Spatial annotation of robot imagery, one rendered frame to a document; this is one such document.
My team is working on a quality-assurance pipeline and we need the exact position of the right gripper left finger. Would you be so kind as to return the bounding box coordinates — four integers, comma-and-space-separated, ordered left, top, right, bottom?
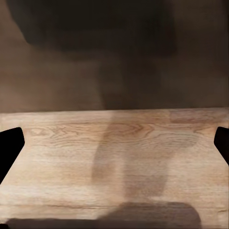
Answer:
0, 127, 25, 184

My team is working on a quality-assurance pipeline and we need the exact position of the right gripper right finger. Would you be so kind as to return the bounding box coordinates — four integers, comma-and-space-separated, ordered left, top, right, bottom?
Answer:
214, 127, 229, 165

